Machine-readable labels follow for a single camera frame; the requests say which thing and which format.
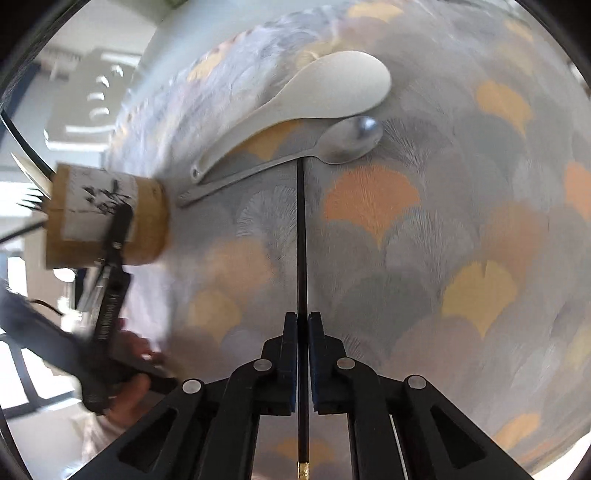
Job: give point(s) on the white chair with holes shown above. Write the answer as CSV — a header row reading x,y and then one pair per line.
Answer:
x,y
85,110

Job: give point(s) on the silver metal spoon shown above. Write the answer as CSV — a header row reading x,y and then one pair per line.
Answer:
x,y
345,142

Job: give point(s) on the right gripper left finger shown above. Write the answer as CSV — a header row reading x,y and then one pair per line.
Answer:
x,y
207,430

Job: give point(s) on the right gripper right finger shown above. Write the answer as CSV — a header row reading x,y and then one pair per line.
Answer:
x,y
399,429

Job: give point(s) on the white rice paddle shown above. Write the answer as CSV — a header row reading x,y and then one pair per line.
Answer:
x,y
33,173
339,85

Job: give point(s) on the silver metal fork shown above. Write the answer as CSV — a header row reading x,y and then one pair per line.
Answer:
x,y
34,199

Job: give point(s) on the wooden utensil holder cup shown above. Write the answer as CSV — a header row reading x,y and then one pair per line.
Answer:
x,y
79,213

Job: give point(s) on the ginkgo pattern tablecloth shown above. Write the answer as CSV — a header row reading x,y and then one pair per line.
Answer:
x,y
458,249

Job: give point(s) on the black chopstick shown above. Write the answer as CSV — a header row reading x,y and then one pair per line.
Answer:
x,y
38,162
303,391

